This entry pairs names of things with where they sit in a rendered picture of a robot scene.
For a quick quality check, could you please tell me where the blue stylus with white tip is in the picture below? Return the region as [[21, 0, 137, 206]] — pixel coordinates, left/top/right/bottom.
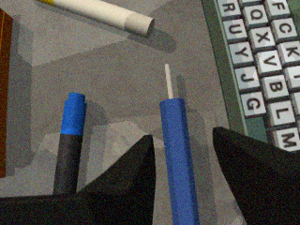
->
[[159, 64, 200, 225]]

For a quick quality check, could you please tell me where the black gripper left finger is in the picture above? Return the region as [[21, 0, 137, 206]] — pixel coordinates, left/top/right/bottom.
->
[[0, 134, 156, 225]]

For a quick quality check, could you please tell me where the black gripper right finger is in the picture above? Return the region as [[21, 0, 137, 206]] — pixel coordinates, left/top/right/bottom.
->
[[213, 127, 300, 225]]

